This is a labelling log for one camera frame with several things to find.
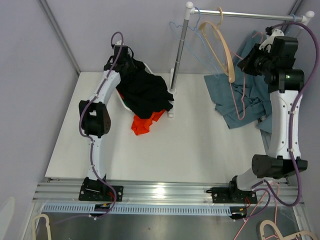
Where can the light blue wire hanger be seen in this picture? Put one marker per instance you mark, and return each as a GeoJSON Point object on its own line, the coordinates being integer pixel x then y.
{"type": "Point", "coordinates": [199, 49]}

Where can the orange t shirt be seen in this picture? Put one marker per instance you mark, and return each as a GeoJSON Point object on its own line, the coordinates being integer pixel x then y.
{"type": "Point", "coordinates": [141, 126]}

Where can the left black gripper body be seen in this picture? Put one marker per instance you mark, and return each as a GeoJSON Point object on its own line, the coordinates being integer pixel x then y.
{"type": "Point", "coordinates": [130, 66]}

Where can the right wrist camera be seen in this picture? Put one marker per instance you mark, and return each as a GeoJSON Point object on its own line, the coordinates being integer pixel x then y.
{"type": "Point", "coordinates": [271, 33]}

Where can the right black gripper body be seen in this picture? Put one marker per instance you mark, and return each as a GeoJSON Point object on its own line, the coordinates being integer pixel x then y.
{"type": "Point", "coordinates": [262, 61]}

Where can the white metal clothes rack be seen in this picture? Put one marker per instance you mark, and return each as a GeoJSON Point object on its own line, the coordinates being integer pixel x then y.
{"type": "Point", "coordinates": [190, 9]}

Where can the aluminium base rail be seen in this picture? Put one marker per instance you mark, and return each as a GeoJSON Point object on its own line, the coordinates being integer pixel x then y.
{"type": "Point", "coordinates": [168, 165]}

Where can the pink wire hanger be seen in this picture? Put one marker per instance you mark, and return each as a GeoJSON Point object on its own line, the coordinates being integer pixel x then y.
{"type": "Point", "coordinates": [246, 90]}

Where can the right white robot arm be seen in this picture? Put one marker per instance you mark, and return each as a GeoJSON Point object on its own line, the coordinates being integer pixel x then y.
{"type": "Point", "coordinates": [283, 158]}

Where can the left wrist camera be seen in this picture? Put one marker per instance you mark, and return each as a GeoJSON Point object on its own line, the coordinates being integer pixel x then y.
{"type": "Point", "coordinates": [118, 46]}

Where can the black t shirt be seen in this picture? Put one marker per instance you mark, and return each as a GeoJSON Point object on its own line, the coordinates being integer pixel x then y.
{"type": "Point", "coordinates": [144, 93]}

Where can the beige hanger on floor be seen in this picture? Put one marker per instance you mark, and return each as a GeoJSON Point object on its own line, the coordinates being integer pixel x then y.
{"type": "Point", "coordinates": [279, 236]}

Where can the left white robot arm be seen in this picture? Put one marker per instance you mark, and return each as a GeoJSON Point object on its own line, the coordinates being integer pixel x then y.
{"type": "Point", "coordinates": [95, 124]}

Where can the right black mount plate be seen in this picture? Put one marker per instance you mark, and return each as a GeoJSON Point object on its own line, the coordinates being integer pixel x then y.
{"type": "Point", "coordinates": [223, 195]}

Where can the left black mount plate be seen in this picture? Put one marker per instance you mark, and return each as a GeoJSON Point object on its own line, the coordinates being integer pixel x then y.
{"type": "Point", "coordinates": [101, 193]}

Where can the grey blue t shirt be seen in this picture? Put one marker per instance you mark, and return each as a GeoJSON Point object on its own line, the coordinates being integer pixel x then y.
{"type": "Point", "coordinates": [220, 93]}

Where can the black mount plate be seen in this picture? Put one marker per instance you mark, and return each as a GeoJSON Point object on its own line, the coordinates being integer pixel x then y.
{"type": "Point", "coordinates": [223, 195]}
{"type": "Point", "coordinates": [101, 193]}

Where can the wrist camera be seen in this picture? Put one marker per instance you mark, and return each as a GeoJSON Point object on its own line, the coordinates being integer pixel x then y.
{"type": "Point", "coordinates": [271, 33]}
{"type": "Point", "coordinates": [118, 46]}

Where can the white plastic basket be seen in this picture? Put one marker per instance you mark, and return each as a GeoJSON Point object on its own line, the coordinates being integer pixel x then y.
{"type": "Point", "coordinates": [147, 68]}

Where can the white slotted cable duct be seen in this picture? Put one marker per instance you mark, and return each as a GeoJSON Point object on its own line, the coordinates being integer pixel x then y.
{"type": "Point", "coordinates": [181, 210]}

